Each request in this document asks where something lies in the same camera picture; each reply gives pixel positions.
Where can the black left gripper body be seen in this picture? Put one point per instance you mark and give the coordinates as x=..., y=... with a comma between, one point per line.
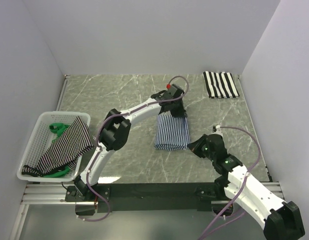
x=177, y=109

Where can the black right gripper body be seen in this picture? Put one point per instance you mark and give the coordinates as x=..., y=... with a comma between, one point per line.
x=201, y=149

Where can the blue white striped tank top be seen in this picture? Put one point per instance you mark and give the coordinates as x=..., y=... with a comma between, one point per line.
x=172, y=133

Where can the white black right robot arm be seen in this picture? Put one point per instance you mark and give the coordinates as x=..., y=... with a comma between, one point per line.
x=278, y=219

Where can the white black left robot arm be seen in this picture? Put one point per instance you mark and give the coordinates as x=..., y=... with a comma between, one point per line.
x=114, y=132

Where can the folded black white tank top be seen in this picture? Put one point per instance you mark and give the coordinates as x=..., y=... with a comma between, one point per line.
x=220, y=85

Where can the dark striped tank top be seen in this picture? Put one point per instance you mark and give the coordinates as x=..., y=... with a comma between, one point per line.
x=65, y=151

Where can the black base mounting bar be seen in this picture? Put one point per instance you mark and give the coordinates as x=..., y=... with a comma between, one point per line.
x=114, y=197

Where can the green garment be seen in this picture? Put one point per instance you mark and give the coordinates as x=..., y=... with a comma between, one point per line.
x=58, y=129

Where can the white plastic laundry basket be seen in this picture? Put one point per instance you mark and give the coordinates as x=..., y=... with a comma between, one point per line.
x=41, y=138

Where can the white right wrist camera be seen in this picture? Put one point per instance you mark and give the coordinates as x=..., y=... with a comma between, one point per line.
x=216, y=129

